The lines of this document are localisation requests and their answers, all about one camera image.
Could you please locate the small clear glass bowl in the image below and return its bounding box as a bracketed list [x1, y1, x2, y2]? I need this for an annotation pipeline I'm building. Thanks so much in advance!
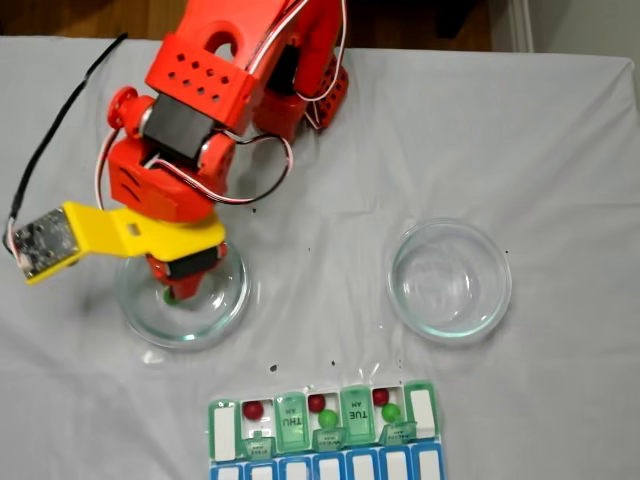
[387, 215, 514, 342]

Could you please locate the large clear glass bowl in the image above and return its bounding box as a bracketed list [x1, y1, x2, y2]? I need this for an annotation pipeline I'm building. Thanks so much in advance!
[114, 239, 251, 352]

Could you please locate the thin red white servo wire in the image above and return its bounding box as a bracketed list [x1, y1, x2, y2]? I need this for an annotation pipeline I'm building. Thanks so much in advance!
[94, 130, 295, 207]

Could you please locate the black camera cable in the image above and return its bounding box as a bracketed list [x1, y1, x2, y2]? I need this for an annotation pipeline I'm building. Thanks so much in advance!
[7, 32, 129, 226]

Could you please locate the white tablecloth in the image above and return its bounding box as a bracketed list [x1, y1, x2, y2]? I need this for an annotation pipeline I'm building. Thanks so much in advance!
[0, 35, 640, 480]

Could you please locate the black camera circuit board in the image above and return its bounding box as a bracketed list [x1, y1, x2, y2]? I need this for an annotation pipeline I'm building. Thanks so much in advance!
[8, 201, 84, 287]

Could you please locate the green blue weekly pill organizer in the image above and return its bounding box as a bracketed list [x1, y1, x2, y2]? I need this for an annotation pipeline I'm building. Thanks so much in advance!
[205, 378, 446, 480]

